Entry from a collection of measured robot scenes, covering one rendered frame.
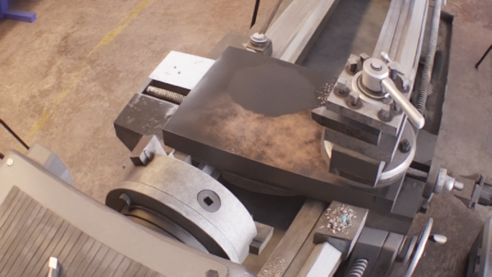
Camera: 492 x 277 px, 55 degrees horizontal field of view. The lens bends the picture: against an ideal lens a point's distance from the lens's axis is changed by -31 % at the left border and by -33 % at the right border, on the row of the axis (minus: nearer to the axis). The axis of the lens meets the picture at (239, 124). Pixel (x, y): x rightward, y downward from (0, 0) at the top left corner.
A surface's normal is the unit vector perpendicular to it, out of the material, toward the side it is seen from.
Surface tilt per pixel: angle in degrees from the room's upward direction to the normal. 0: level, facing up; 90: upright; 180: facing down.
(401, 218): 90
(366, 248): 90
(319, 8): 48
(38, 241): 0
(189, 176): 13
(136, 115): 0
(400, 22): 0
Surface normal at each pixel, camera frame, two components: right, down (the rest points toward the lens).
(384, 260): -0.44, 0.63
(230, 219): 0.69, -0.22
